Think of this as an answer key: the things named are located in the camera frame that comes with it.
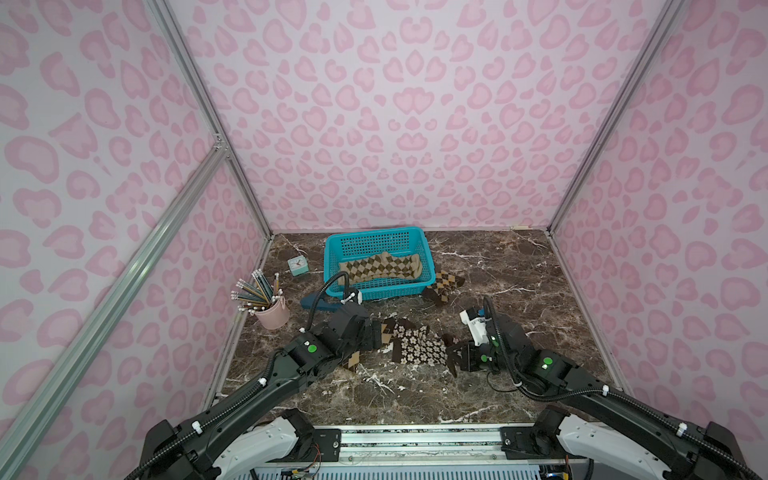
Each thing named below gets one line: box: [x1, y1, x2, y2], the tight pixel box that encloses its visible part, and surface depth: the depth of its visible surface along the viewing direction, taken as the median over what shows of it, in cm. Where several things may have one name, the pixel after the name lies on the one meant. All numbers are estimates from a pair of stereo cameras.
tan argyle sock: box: [338, 252, 423, 285], surface depth 108 cm
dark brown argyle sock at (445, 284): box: [422, 270, 465, 303], surface depth 103 cm
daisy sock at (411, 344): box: [391, 318, 448, 366], surface depth 88 cm
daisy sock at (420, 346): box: [398, 325, 454, 366], surface depth 87 cm
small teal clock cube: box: [287, 255, 310, 276], surface depth 109 cm
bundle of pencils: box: [230, 268, 283, 315], surface depth 90 cm
